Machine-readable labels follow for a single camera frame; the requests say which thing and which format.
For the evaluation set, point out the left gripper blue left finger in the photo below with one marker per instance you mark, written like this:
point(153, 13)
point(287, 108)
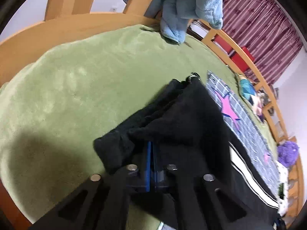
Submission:
point(147, 167)

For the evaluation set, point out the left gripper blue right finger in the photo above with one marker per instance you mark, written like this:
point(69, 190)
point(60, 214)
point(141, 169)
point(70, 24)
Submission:
point(160, 178)

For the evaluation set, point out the black pants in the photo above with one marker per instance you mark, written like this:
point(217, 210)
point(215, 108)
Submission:
point(212, 181)

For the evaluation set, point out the grey checked quilt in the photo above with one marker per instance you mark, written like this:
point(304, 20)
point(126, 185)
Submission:
point(238, 119)

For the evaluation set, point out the phone on dotted pillow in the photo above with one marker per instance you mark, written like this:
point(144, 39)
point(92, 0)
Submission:
point(281, 191)

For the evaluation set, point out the green fleece bed sheet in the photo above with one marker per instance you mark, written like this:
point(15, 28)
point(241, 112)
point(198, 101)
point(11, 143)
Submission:
point(53, 110)

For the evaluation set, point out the white dotted pillow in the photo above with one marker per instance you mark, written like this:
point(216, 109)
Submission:
point(283, 178)

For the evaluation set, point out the colourful geometric pillow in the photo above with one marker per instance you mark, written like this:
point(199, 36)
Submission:
point(249, 94)

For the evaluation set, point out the purple plush toy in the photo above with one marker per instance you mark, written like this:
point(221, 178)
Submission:
point(288, 153)

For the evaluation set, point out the red chair right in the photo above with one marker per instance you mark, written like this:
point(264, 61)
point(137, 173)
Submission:
point(238, 60)

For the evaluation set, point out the red chair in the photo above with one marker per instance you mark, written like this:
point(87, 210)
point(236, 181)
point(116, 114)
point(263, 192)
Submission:
point(221, 43)
point(238, 60)

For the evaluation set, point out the red chair left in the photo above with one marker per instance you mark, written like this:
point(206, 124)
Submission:
point(221, 43)

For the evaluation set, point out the light blue fleece garment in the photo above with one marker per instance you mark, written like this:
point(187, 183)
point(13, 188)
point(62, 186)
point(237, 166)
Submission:
point(176, 15)

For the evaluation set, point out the maroon curtain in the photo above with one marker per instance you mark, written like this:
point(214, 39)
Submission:
point(265, 30)

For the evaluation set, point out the wooden bed frame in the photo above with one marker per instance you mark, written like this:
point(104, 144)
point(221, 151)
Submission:
point(69, 20)

